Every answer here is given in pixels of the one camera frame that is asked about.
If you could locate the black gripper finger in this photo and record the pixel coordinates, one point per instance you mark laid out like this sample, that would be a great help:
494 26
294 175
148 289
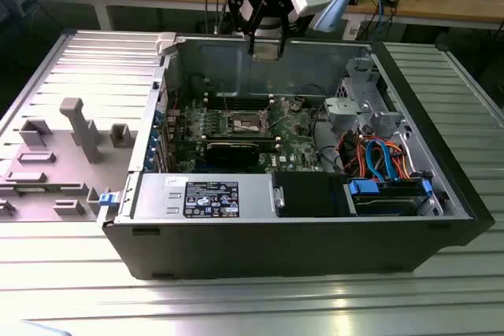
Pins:
281 46
251 45

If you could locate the silver CPU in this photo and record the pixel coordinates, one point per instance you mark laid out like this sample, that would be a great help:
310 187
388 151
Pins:
267 52

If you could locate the thin metal locking lever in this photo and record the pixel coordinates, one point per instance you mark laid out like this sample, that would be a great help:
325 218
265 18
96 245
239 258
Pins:
224 98

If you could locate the grey case latch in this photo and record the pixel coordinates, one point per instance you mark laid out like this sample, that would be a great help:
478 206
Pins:
165 43

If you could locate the silver metal drive cage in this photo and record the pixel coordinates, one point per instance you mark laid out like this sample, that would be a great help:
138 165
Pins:
346 109

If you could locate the green motherboard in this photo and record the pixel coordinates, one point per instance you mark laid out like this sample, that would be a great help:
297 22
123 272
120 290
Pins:
291 143

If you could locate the green RAM stick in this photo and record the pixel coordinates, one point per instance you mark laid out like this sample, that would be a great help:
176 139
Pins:
33 190
267 144

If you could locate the black graphics card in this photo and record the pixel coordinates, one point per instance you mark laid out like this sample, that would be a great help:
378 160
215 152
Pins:
232 155

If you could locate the black disk bay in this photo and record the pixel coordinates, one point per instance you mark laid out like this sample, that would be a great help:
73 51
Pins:
307 194

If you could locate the hard disk in blue carrier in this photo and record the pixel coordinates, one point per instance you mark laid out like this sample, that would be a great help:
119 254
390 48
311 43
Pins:
362 187

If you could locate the silver power supply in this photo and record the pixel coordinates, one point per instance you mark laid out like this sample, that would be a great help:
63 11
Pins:
157 198

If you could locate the black PC case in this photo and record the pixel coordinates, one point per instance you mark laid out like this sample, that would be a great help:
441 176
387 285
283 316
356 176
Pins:
275 249

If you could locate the blue case latch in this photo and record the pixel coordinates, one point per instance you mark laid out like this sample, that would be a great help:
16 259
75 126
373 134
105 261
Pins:
107 199

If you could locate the grey parts rack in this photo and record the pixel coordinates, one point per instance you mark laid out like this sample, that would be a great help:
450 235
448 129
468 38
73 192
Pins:
59 170

